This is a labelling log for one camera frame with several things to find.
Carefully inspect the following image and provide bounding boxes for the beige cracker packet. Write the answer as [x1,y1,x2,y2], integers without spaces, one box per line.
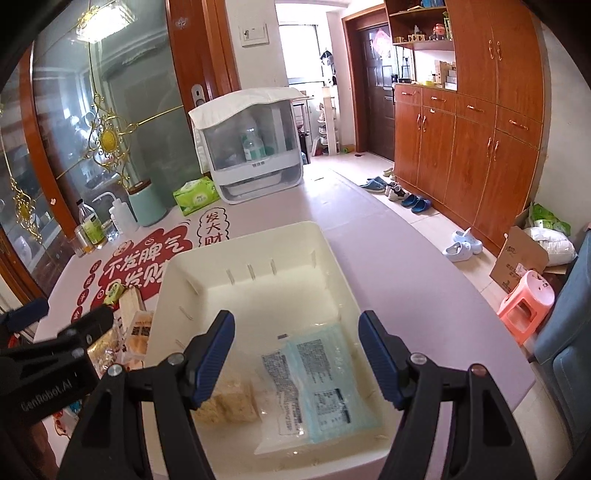
[119,286,145,326]

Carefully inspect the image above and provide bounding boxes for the clear bag brown pastries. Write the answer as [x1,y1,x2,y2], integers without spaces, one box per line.
[87,320,126,378]

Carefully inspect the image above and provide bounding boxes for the crispy rice cake snack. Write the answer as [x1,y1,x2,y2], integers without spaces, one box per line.
[192,380,259,425]

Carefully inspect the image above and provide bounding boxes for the printed pink table mat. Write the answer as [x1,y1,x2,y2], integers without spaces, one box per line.
[37,174,534,407]

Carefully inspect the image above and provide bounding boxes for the egg yolk pastry packet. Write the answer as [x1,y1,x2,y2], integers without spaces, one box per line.
[121,310,153,369]

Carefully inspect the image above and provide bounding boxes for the light blue snack packet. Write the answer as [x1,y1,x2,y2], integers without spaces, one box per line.
[283,324,380,444]

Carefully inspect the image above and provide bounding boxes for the small green candy packet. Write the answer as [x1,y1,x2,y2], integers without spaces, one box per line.
[103,282,126,307]

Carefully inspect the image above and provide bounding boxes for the white plastic bin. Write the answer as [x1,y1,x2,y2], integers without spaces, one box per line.
[146,221,400,479]

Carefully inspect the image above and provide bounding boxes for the clear white snack packet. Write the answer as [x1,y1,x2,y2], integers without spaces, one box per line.
[254,346,312,455]

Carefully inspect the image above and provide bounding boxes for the clear bottle green label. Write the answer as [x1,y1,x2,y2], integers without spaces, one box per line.
[76,199,107,247]

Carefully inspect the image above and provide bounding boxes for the white slippers pair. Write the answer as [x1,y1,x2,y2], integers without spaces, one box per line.
[444,228,484,263]

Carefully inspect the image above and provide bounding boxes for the pink plastic stool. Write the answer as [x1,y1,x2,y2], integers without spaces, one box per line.
[497,270,555,346]

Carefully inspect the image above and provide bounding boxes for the white squeeze bottle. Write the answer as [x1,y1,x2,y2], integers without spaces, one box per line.
[93,192,139,236]

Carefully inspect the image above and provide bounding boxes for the blue slippers pair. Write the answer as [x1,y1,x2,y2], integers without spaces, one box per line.
[401,194,432,214]

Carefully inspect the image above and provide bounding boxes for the mint green canister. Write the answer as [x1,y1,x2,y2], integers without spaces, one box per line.
[128,179,167,227]

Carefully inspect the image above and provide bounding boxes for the green tissue pack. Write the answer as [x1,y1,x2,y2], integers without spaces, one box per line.
[172,176,219,216]

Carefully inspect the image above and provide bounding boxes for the cardboard box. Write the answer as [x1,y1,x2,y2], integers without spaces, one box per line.
[490,202,576,293]

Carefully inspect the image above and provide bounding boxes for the blue sofa chair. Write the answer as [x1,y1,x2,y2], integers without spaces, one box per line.
[534,235,590,447]

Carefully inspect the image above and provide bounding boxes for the white plastic bag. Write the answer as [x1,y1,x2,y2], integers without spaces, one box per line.
[524,226,577,267]

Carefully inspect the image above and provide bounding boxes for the glass sliding door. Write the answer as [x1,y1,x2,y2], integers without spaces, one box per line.
[1,1,239,302]

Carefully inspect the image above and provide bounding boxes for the white countertop appliance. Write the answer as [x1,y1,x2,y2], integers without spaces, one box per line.
[188,87,304,204]

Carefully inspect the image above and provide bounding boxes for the dark entrance door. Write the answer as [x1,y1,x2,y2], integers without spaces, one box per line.
[342,4,394,160]

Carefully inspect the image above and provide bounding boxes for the wooden cabinet wall unit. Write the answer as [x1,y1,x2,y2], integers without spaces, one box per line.
[386,1,544,253]

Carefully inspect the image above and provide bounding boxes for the wall switch panel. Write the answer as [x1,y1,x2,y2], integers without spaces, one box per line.
[239,23,270,48]

